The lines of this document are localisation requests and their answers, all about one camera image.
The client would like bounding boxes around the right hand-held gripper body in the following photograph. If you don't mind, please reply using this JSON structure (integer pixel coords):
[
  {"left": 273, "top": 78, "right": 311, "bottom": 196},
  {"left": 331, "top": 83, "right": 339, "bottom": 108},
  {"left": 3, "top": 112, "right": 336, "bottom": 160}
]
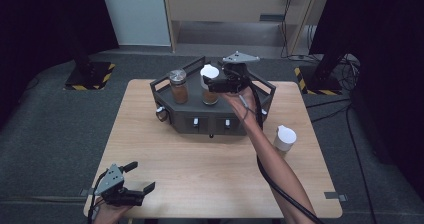
[{"left": 221, "top": 50, "right": 261, "bottom": 94}]

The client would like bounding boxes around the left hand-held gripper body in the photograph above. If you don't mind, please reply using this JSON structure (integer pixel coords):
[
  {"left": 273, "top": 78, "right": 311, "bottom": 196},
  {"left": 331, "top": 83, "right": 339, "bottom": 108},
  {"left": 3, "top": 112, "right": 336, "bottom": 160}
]
[{"left": 94, "top": 163, "right": 145, "bottom": 208}]

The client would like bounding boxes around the dark grey spice rack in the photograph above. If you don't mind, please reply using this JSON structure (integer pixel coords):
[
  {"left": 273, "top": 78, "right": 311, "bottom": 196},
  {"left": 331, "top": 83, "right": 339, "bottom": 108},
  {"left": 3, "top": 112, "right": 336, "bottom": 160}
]
[{"left": 149, "top": 55, "right": 277, "bottom": 139}]

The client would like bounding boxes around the metal-lid spice jar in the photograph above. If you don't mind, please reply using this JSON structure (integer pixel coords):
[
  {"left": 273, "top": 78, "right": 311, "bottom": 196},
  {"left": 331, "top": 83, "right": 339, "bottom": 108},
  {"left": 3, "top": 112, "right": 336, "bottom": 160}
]
[{"left": 168, "top": 68, "right": 190, "bottom": 105}]

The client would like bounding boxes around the person's right hand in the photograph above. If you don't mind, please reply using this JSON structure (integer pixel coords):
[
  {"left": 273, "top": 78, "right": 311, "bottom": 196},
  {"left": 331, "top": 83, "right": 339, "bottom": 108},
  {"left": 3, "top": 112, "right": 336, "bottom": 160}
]
[{"left": 219, "top": 85, "right": 265, "bottom": 127}]

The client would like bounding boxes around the person's left hand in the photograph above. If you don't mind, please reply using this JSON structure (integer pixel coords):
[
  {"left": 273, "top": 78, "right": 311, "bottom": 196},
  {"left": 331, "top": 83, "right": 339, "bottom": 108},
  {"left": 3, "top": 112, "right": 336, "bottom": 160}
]
[{"left": 93, "top": 203, "right": 134, "bottom": 224}]

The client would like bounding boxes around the beige wooden desk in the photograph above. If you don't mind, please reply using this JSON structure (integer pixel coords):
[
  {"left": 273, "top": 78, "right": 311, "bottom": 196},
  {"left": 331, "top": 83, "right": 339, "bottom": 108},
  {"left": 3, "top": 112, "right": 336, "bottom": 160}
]
[{"left": 162, "top": 0, "right": 332, "bottom": 54}]

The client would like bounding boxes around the striped black stand base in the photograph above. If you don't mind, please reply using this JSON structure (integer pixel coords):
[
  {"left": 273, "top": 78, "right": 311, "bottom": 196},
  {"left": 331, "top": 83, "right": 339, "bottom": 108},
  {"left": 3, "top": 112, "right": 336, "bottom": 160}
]
[
  {"left": 293, "top": 65, "right": 345, "bottom": 96},
  {"left": 63, "top": 61, "right": 116, "bottom": 91}
]

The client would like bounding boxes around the white panel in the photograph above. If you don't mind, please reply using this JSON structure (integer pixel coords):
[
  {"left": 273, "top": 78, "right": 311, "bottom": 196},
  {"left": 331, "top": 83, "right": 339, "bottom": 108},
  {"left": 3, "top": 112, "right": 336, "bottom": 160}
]
[{"left": 99, "top": 0, "right": 172, "bottom": 47}]

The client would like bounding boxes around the black curtain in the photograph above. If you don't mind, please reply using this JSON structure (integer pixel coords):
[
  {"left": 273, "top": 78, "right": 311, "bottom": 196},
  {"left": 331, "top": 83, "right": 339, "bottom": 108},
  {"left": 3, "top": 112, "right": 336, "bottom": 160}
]
[
  {"left": 0, "top": 0, "right": 120, "bottom": 128},
  {"left": 309, "top": 0, "right": 424, "bottom": 193}
]

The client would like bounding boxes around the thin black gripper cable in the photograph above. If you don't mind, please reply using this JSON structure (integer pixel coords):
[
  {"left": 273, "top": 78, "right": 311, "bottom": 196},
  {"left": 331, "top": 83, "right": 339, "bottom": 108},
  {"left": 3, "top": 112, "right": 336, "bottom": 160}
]
[{"left": 87, "top": 169, "right": 110, "bottom": 224}]

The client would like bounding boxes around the black power cable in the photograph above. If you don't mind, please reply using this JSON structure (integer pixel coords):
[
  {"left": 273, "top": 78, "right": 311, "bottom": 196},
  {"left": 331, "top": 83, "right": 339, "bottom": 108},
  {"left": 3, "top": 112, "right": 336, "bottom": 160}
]
[
  {"left": 279, "top": 0, "right": 290, "bottom": 59},
  {"left": 280, "top": 0, "right": 292, "bottom": 59}
]

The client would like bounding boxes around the black floor cable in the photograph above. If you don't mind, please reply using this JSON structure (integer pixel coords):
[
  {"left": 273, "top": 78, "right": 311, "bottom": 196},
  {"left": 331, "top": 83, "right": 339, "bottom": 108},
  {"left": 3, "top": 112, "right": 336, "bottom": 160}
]
[{"left": 305, "top": 97, "right": 379, "bottom": 224}]

